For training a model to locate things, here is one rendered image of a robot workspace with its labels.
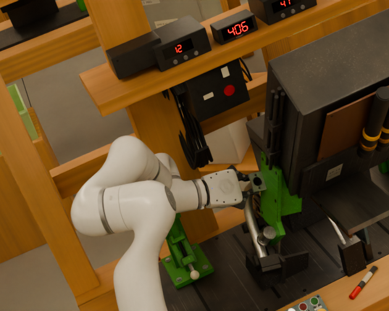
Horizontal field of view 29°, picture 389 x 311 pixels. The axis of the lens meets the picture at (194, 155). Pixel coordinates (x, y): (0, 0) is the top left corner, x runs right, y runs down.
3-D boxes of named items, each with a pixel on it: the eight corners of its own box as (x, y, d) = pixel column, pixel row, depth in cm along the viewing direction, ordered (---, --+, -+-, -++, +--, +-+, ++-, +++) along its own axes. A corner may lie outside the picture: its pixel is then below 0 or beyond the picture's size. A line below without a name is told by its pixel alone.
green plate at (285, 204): (303, 228, 216) (305, 164, 206) (276, 234, 214) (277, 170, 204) (285, 209, 225) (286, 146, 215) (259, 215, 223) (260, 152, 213)
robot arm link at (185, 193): (184, 185, 215) (193, 214, 212) (140, 192, 211) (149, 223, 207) (191, 171, 208) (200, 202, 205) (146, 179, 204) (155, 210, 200)
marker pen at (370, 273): (372, 268, 216) (372, 265, 215) (377, 270, 215) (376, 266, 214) (349, 298, 209) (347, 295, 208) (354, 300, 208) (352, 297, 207)
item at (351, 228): (401, 213, 202) (399, 205, 200) (349, 239, 199) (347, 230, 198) (330, 150, 234) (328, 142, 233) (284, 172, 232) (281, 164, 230)
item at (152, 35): (168, 59, 212) (160, 37, 208) (119, 80, 209) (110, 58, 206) (160, 51, 218) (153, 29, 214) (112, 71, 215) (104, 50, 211)
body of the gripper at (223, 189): (209, 207, 206) (246, 200, 210) (199, 172, 209) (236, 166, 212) (200, 214, 213) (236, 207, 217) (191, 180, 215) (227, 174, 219)
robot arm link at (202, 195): (201, 207, 205) (212, 205, 206) (193, 176, 207) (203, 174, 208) (192, 214, 212) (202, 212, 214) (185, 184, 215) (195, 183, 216)
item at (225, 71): (251, 100, 223) (239, 56, 215) (199, 123, 220) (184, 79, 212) (234, 85, 233) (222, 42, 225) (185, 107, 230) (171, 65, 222)
